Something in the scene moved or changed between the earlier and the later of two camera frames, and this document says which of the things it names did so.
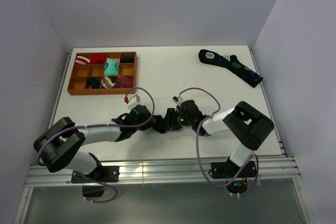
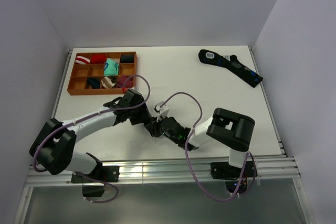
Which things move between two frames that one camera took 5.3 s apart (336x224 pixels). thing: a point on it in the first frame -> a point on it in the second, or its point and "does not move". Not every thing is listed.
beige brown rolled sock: [108, 82] does not move
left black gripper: [146, 126] -> [144, 115]
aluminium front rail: [278, 168] does not move
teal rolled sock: [111, 67] does not move
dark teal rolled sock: [95, 82] does not move
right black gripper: [172, 115] -> [163, 118]
